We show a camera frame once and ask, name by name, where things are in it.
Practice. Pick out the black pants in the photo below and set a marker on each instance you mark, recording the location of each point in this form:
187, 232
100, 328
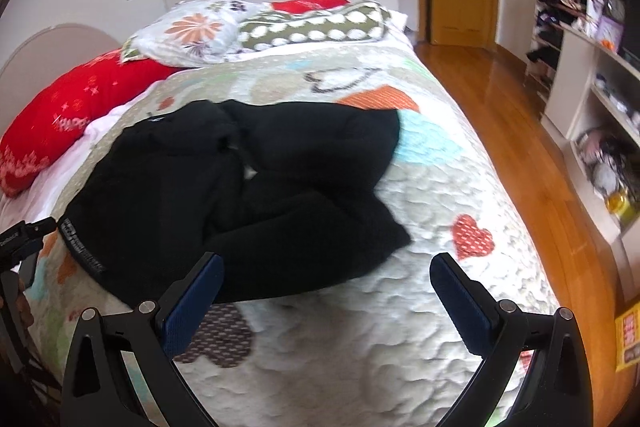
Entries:
283, 193

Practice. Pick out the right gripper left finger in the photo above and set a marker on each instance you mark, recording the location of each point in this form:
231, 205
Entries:
97, 388

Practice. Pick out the curved bed headboard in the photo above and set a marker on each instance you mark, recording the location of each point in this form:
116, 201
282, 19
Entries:
42, 58

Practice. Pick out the white open shelf unit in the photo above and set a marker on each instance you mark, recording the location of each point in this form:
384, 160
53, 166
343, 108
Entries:
591, 106

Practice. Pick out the white bed sheet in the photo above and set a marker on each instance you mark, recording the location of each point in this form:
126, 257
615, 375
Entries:
38, 201

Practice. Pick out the green white dotted pillow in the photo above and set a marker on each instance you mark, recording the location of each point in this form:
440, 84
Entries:
362, 21

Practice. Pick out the white floral pillow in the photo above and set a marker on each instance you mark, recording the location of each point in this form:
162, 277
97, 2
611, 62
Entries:
192, 34

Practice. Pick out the patchwork heart quilt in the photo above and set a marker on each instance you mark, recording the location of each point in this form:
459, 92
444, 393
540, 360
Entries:
378, 350

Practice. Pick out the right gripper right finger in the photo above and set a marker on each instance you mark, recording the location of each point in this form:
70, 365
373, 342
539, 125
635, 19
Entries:
556, 390

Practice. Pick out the yellow red box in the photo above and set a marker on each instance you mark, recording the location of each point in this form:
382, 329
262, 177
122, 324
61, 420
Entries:
627, 330

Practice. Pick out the red long pillow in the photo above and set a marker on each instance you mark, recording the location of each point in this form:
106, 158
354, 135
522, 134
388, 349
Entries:
58, 116

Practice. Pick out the small red pillow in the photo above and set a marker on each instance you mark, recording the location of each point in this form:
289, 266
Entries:
303, 6

